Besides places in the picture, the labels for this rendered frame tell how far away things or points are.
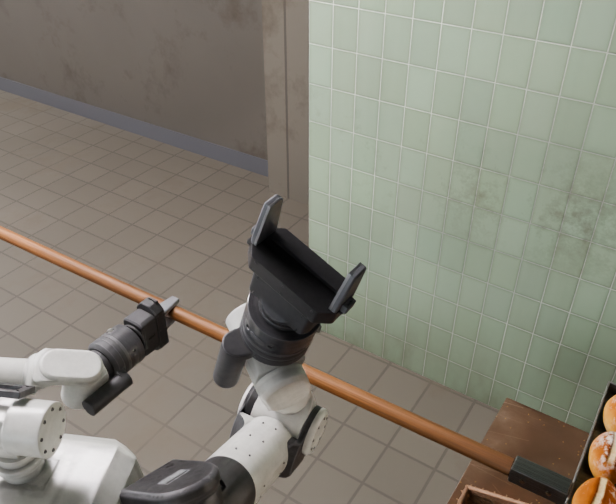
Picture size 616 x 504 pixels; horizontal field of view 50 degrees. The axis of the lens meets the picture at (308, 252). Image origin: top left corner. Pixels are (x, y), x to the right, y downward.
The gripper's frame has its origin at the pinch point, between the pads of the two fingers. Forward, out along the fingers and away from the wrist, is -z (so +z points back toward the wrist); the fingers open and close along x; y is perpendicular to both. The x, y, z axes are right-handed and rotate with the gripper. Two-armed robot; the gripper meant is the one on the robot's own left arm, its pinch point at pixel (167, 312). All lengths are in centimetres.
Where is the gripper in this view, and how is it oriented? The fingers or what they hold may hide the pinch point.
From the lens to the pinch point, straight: 143.3
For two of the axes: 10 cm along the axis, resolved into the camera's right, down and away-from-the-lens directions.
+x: 0.0, 8.2, 5.7
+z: -5.5, 4.8, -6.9
